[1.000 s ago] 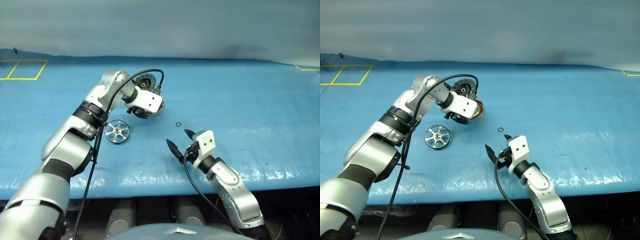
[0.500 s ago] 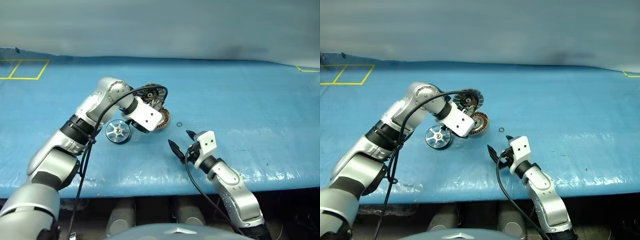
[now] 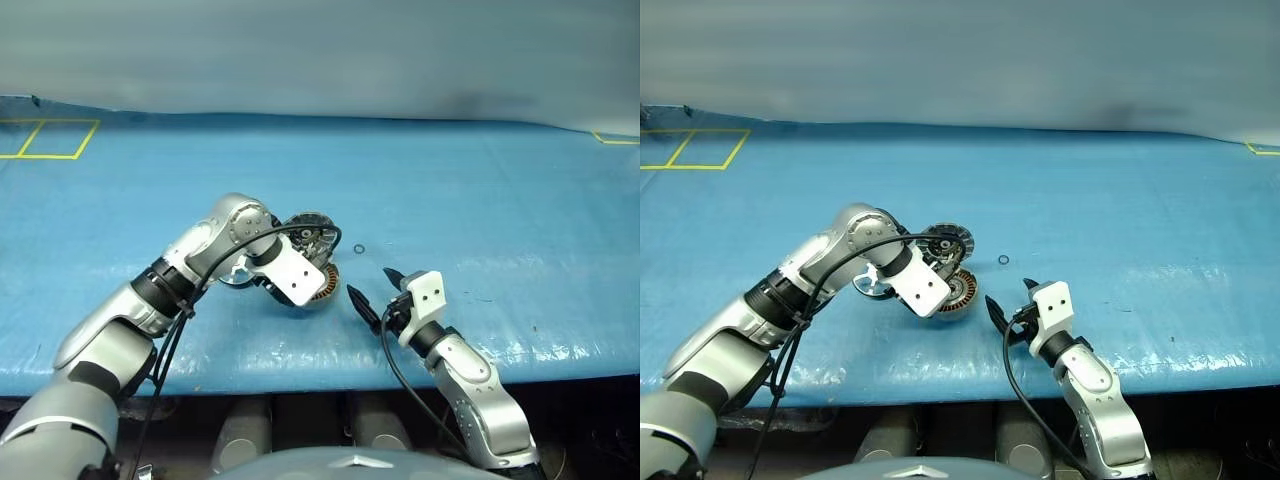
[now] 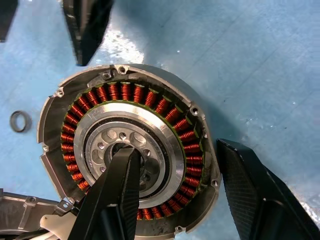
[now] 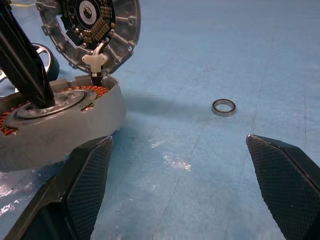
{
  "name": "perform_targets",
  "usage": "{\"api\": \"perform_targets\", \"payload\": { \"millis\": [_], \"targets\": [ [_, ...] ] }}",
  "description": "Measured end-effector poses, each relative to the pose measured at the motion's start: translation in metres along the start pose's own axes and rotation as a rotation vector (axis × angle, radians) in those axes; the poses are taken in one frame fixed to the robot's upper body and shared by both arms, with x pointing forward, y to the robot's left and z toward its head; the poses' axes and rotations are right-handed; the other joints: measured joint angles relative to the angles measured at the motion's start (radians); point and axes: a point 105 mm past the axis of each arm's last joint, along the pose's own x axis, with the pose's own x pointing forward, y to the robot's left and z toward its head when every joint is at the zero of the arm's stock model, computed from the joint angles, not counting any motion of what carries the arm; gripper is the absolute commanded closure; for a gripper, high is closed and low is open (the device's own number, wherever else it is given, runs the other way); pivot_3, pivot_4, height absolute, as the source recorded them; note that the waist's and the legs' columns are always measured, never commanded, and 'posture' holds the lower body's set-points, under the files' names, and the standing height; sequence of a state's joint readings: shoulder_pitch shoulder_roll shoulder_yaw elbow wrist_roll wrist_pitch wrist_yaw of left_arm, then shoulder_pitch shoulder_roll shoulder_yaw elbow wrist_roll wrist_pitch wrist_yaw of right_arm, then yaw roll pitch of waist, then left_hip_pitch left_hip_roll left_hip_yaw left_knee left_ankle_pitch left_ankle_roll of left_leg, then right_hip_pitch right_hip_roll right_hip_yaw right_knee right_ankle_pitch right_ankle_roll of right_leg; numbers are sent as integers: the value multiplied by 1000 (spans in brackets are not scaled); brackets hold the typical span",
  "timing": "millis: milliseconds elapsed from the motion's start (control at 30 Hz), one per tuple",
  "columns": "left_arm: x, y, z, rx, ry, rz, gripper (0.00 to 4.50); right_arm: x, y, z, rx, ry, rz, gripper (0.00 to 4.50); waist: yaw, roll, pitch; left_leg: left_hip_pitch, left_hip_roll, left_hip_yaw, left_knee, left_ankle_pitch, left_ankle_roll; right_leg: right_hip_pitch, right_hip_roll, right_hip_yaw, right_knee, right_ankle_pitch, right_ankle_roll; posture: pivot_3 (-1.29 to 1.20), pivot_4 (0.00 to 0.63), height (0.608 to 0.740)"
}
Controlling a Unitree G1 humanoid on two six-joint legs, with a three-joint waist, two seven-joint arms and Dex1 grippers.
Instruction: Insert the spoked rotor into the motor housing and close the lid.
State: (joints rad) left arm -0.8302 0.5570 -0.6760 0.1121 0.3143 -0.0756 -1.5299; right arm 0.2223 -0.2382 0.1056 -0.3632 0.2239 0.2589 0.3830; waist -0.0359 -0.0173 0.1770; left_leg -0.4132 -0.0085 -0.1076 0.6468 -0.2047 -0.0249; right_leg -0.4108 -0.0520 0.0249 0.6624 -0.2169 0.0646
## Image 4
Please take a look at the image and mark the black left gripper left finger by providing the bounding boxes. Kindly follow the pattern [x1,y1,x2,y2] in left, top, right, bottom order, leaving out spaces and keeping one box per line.
[68,146,143,240]

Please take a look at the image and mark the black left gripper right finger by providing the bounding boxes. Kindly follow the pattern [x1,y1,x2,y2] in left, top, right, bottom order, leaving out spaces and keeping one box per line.
[215,138,320,240]

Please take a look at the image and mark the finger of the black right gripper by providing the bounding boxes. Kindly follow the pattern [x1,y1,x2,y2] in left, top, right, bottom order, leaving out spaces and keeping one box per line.
[0,0,19,43]
[61,0,115,67]

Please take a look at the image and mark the silver motor housing copper coils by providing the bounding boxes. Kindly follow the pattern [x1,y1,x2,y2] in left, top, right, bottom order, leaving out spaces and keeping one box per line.
[36,63,222,237]

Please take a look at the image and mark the finned silver motor lid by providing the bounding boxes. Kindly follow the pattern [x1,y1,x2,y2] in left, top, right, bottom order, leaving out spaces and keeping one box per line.
[0,188,79,240]

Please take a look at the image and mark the small grey metal ring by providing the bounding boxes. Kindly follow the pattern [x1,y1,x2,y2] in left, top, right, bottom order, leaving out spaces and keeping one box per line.
[9,110,33,134]

